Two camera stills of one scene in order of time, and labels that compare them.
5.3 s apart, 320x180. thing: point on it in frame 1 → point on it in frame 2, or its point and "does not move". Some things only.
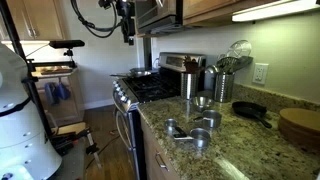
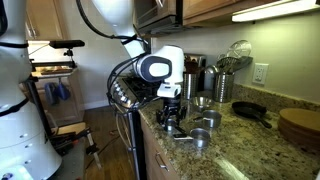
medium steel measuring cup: (200, 137) does not move
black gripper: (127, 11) → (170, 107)
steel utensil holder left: (189, 85) does not move
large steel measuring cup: (210, 119) does not move
